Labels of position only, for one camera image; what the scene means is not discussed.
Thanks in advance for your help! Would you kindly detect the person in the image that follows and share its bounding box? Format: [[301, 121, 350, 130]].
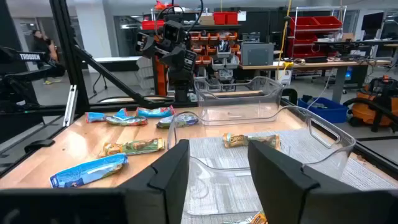
[[32, 29, 63, 85]]

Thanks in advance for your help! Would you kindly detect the blue green granola bar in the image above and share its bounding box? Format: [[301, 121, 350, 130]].
[[155, 113, 200, 129]]

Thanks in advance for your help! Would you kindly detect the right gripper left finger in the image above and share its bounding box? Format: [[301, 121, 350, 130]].
[[119, 139, 191, 224]]

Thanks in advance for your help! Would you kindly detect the silver metal bracket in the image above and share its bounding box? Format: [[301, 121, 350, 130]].
[[62, 84, 78, 128]]

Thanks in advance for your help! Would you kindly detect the clear plastic bin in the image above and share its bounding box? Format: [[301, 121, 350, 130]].
[[167, 105, 357, 224], [194, 76, 285, 127]]

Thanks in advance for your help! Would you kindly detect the orange green chewy bar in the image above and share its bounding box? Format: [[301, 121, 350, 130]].
[[222, 133, 282, 151], [222, 210, 269, 224], [98, 138, 166, 157]]

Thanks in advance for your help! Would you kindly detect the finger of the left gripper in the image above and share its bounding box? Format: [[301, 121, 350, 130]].
[[161, 45, 198, 82], [136, 32, 156, 59]]

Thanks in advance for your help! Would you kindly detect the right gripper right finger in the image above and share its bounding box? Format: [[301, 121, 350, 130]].
[[248, 139, 358, 224]]

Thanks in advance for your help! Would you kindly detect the black computer monitor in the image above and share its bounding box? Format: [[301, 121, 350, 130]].
[[381, 17, 398, 40], [361, 11, 385, 40]]

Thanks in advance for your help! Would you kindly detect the blue red granola bar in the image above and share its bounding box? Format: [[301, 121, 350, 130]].
[[85, 111, 107, 124], [135, 105, 177, 119], [104, 108, 149, 127]]

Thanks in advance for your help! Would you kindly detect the orange steel post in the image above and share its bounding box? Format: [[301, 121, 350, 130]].
[[155, 58, 169, 96]]

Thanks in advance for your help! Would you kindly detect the white green snack bag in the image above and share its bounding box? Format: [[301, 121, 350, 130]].
[[49, 152, 129, 189]]

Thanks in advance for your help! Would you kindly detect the grey woven placemat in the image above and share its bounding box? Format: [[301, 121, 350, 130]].
[[180, 128, 398, 224]]

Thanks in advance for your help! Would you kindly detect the white top table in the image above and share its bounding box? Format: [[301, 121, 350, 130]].
[[92, 55, 144, 94]]

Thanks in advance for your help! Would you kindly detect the blue storage bin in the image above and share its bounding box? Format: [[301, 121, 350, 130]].
[[297, 96, 349, 124]]

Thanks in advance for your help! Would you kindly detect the red storage bin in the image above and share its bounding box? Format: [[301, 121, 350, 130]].
[[141, 19, 166, 30], [213, 11, 227, 26], [225, 11, 239, 26], [289, 16, 321, 31], [288, 33, 318, 45], [286, 43, 338, 59], [313, 15, 343, 30]]

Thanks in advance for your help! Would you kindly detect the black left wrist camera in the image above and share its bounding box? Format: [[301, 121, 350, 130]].
[[162, 19, 188, 44]]

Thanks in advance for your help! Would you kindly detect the grey equipment case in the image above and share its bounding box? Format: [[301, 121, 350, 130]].
[[241, 42, 275, 67]]

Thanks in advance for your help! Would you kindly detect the orange shop vacuum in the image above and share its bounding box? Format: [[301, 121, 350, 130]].
[[343, 74, 398, 134]]

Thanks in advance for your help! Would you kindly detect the cardboard box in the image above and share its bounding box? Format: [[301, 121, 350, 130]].
[[198, 14, 216, 26]]

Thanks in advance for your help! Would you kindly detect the metal wire shelving rack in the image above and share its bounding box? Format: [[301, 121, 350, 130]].
[[287, 5, 348, 63]]

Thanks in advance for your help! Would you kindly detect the wooden workbench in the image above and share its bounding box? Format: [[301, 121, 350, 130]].
[[238, 58, 392, 104]]

